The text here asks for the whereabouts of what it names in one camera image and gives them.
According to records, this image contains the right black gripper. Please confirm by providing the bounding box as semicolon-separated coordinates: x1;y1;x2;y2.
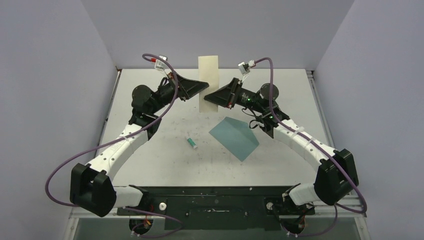
204;78;266;114

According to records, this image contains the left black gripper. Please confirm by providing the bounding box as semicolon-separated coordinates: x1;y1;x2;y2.
149;71;208;115

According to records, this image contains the tan paper letter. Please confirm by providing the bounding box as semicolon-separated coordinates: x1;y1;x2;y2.
198;55;220;113

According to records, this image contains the teal envelope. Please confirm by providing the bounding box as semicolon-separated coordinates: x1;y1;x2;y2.
209;117;260;162

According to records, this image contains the green glue stick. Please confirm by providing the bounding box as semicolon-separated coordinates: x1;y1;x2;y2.
186;136;198;149

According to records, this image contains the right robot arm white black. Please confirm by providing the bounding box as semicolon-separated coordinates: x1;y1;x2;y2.
204;78;359;214

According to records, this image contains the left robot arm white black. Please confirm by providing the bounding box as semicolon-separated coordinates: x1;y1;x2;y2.
70;73;209;217

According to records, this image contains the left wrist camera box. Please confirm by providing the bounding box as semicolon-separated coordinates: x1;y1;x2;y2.
151;55;168;71

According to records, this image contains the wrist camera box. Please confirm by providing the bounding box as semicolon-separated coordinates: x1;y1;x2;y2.
237;60;256;76
151;55;168;71

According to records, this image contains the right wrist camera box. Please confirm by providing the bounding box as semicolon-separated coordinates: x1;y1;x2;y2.
237;60;256;76

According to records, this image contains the right side aluminium rail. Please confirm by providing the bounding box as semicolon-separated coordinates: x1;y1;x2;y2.
305;69;344;151

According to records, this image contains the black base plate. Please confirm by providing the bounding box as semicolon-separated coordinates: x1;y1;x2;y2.
117;186;315;231

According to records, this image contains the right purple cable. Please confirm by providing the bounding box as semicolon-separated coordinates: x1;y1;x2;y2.
252;56;368;215

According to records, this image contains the aluminium frame rail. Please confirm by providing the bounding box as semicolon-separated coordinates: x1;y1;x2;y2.
69;195;365;219

